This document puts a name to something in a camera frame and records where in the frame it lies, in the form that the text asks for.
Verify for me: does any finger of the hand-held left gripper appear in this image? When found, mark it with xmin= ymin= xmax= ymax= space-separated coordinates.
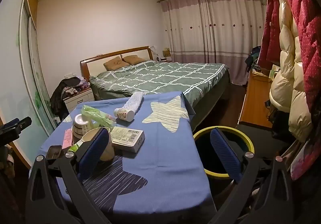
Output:
xmin=0 ymin=117 xmax=32 ymax=147

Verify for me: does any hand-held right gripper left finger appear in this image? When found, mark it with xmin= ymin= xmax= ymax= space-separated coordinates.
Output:
xmin=24 ymin=127 xmax=118 ymax=224

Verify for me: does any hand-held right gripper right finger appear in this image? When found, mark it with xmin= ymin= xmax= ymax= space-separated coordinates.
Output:
xmin=210 ymin=127 xmax=298 ymax=224

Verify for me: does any black bin with yellow rim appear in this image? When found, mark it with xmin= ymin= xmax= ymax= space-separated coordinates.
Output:
xmin=193 ymin=126 xmax=255 ymax=179

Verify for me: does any pink box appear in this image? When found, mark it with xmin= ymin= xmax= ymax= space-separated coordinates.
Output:
xmin=61 ymin=129 xmax=74 ymax=150

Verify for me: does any white pill bottle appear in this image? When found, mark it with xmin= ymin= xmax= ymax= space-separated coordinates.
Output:
xmin=114 ymin=107 xmax=135 ymax=122

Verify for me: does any paper cup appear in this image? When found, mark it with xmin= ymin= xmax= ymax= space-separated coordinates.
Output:
xmin=81 ymin=127 xmax=115 ymax=162

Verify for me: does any green and white bottle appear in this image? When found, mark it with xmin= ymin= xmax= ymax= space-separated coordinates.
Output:
xmin=67 ymin=139 xmax=83 ymax=153

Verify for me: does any white labelled jar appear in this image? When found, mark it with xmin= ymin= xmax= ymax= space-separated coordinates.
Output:
xmin=72 ymin=114 xmax=92 ymax=143

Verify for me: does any green plastic packet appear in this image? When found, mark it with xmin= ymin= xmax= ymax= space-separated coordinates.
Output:
xmin=81 ymin=105 xmax=117 ymax=128

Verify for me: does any small metal tin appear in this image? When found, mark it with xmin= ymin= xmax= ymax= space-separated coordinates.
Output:
xmin=46 ymin=145 xmax=62 ymax=158

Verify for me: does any sliding-door wardrobe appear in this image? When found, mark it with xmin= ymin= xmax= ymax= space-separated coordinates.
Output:
xmin=0 ymin=0 xmax=58 ymax=164

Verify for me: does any dark clothes pile on nightstand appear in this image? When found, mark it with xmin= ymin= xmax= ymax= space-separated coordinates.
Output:
xmin=50 ymin=77 xmax=91 ymax=119

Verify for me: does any white nightstand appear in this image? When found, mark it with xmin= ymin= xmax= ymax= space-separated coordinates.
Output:
xmin=63 ymin=88 xmax=95 ymax=114

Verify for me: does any blue star-print tablecloth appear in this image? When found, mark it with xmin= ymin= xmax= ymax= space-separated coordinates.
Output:
xmin=38 ymin=91 xmax=218 ymax=224

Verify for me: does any dark bag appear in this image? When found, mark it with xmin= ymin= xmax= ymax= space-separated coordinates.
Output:
xmin=266 ymin=102 xmax=289 ymax=129

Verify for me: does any long wooden desk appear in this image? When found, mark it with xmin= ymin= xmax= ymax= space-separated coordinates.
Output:
xmin=237 ymin=69 xmax=274 ymax=129

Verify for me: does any wooden bed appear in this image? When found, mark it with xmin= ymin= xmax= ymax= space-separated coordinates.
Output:
xmin=80 ymin=46 xmax=231 ymax=124

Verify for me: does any brown pillow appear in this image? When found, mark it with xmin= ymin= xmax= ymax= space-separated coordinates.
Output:
xmin=123 ymin=55 xmax=147 ymax=65
xmin=104 ymin=57 xmax=130 ymax=71

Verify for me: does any white down jacket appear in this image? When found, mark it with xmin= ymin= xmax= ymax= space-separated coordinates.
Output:
xmin=269 ymin=0 xmax=314 ymax=142

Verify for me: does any pile of dark clothes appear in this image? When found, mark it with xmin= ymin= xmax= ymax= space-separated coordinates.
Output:
xmin=244 ymin=46 xmax=262 ymax=71

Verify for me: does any green checked quilt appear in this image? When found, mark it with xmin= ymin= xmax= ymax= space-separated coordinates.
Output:
xmin=89 ymin=61 xmax=229 ymax=106

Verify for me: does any pink and white curtain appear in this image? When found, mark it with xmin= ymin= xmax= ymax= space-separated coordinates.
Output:
xmin=158 ymin=0 xmax=266 ymax=85

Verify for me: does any red dotted quilted jacket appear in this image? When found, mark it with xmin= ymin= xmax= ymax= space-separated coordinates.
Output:
xmin=279 ymin=0 xmax=321 ymax=182

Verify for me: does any dark red hanging jacket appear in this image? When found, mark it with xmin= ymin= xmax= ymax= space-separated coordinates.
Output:
xmin=258 ymin=0 xmax=280 ymax=71

